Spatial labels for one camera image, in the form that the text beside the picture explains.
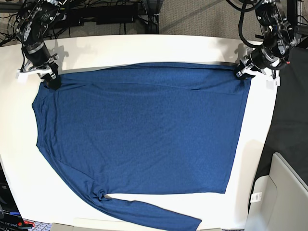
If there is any blue long-sleeve shirt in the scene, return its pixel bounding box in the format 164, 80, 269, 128
32, 63, 251, 231

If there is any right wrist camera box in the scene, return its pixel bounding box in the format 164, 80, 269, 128
16, 69, 29, 84

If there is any black box with label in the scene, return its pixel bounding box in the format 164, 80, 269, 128
0, 168, 22, 231

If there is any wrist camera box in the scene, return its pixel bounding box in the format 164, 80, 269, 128
266, 76, 281, 90
16, 69, 29, 84

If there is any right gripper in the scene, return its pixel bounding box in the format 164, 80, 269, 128
20, 54, 61, 90

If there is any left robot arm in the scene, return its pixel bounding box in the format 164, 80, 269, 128
227, 0, 296, 79

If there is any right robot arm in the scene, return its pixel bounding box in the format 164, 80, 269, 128
15, 0, 70, 90

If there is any grey plastic bin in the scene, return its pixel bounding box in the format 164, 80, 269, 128
244, 153, 308, 231

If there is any white barcode tag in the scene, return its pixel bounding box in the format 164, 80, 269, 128
250, 192, 262, 203

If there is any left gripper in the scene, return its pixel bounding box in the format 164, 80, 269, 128
236, 47, 286, 80

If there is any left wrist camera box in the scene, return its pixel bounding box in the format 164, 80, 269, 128
266, 76, 281, 90

